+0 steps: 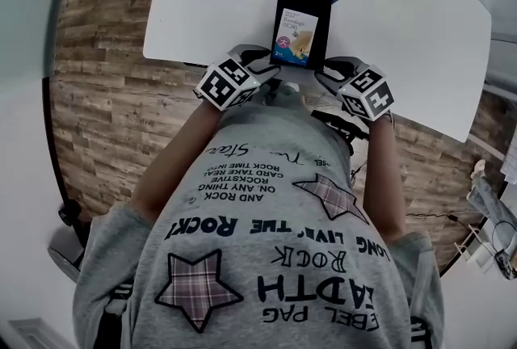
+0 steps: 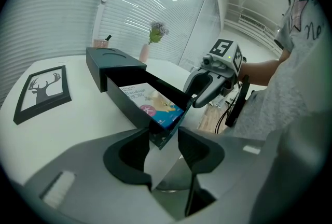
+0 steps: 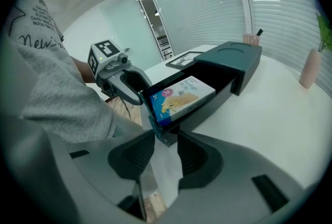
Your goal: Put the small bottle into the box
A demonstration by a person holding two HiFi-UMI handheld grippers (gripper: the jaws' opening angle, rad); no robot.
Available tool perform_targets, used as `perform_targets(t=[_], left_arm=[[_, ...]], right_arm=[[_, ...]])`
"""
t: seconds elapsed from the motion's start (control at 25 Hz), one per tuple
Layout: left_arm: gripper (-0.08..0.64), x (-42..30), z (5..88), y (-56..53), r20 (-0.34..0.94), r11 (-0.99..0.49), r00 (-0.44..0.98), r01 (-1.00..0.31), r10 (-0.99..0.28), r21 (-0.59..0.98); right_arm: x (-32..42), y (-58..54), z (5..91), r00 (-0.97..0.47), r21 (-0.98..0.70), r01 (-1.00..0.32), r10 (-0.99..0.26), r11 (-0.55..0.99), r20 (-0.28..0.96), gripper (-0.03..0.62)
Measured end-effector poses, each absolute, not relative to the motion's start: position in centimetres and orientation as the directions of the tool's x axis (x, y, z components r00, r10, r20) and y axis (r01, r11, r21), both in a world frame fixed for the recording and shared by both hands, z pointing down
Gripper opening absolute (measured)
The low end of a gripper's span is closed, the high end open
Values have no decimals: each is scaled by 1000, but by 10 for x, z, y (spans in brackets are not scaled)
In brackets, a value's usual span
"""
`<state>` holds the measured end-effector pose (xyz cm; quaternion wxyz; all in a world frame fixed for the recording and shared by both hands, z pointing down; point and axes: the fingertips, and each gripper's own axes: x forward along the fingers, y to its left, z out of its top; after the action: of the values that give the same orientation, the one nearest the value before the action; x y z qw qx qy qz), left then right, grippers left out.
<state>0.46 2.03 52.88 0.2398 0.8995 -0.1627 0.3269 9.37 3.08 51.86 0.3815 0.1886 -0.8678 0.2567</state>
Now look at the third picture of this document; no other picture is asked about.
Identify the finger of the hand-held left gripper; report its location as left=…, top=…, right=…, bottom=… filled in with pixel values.
left=110, top=74, right=143, bottom=106
left=123, top=67, right=153, bottom=93

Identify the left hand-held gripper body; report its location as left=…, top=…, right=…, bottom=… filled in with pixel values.
left=87, top=39, right=132, bottom=96

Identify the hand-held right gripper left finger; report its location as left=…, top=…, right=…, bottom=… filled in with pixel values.
left=49, top=130, right=156, bottom=224

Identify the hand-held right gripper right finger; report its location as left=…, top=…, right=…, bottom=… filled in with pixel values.
left=155, top=130, right=304, bottom=224

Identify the blue and white cardboard box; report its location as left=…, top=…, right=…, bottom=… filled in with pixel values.
left=149, top=75, right=216, bottom=128

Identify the dark teal tissue box holder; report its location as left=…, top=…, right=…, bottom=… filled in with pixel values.
left=140, top=41, right=262, bottom=148

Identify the person's left forearm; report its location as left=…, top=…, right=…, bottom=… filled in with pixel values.
left=70, top=56, right=96, bottom=83

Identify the black framed deer picture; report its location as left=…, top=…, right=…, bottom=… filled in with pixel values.
left=165, top=51, right=205, bottom=70

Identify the person's grey printed t-shirt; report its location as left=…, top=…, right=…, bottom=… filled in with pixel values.
left=5, top=0, right=143, bottom=144

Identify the pink pen basket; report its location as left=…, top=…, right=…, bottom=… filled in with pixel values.
left=242, top=33, right=260, bottom=46

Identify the pale pink vase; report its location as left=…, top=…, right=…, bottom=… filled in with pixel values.
left=299, top=48, right=323, bottom=89

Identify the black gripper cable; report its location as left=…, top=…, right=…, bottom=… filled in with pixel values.
left=120, top=97, right=132, bottom=119

